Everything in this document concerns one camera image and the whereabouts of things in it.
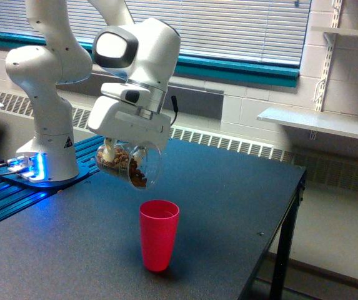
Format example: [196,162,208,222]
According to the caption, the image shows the white upper wall shelf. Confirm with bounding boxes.
[311,26,358,37]

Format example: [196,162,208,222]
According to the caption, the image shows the blue slotted aluminium plate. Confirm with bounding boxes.
[0,136,103,221]

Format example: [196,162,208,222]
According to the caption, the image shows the white shelf bracket rail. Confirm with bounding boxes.
[313,0,342,112]

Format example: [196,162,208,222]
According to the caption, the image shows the clear cup with nuts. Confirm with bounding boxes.
[95,139,162,189]

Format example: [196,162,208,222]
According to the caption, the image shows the red plastic cup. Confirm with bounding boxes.
[139,199,180,273]

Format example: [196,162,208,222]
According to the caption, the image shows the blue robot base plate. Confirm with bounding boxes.
[1,163,89,189]

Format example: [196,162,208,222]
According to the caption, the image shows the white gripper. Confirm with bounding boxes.
[87,82,171,169]

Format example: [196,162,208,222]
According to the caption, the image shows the teal window sill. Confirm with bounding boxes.
[0,32,299,88]

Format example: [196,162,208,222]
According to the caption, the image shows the white lower wall shelf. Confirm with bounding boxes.
[257,107,358,139]

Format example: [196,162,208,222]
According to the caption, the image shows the white wall shelf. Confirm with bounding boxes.
[311,26,358,37]
[257,107,358,139]

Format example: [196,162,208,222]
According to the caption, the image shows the white baseboard radiator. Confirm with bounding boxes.
[0,91,358,192]

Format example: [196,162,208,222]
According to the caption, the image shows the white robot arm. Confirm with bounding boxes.
[6,1,181,183]

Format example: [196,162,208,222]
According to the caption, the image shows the black table leg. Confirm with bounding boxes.
[269,184,304,299]

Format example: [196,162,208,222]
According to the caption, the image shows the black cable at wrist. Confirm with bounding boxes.
[169,95,179,126]

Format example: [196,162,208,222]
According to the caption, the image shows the white window blinds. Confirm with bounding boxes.
[0,0,311,66]

